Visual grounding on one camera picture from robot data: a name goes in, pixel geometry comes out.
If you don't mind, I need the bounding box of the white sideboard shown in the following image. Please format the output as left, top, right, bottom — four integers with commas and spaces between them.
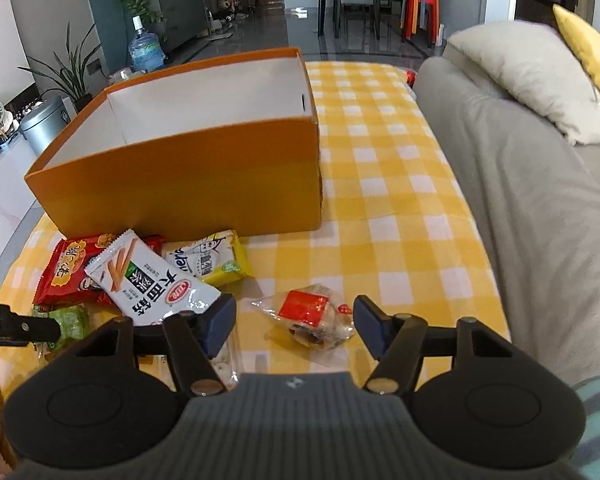
0, 142, 48, 301

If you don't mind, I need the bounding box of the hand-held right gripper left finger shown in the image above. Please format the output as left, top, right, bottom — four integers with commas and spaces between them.
75, 294, 238, 396

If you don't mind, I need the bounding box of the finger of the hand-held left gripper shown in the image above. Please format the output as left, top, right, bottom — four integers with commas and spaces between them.
2, 310, 62, 347

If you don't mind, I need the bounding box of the white stick snack packet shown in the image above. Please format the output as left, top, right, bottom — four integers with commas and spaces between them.
83, 229, 222, 326

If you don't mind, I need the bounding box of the orange cardboard box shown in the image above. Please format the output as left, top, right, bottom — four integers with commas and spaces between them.
24, 47, 323, 241

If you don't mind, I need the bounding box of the teal cabinet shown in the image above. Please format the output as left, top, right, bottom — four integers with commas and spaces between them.
87, 0, 211, 66

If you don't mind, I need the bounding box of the clear snack packet red label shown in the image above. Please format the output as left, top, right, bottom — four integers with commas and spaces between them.
251, 284, 357, 353

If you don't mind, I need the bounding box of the green snack packet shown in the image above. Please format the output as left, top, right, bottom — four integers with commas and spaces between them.
32, 305, 93, 356

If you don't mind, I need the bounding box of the potted long leaf plant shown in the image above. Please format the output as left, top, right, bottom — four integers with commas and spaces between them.
17, 22, 103, 111

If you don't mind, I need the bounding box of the large red snack packet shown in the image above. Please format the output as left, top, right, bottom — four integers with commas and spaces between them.
32, 232, 166, 311

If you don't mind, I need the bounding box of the metal trash bin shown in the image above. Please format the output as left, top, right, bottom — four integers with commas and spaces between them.
19, 95, 73, 158

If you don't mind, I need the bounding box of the yellow pillow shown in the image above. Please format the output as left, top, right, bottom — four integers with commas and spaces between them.
552, 4, 600, 151

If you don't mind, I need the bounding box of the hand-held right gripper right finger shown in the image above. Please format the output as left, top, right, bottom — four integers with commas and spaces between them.
353, 295, 513, 395

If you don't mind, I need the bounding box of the white pillow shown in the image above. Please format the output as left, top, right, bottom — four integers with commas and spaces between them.
445, 22, 600, 146

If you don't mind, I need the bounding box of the blue water bottle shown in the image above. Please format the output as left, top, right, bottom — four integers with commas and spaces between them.
128, 15, 165, 73

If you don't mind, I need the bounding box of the grey sofa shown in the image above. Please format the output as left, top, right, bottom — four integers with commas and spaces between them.
412, 55, 600, 386

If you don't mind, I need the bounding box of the black dining chair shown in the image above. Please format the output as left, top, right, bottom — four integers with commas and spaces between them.
332, 0, 381, 41

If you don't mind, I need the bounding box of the yellow checked tablecloth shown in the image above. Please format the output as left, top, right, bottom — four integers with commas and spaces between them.
0, 60, 513, 396

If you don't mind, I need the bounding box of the red plastic stool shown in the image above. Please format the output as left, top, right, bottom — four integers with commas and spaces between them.
401, 0, 424, 41

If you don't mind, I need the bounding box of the yellow white snack packet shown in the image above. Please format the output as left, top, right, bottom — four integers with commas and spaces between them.
162, 230, 255, 288

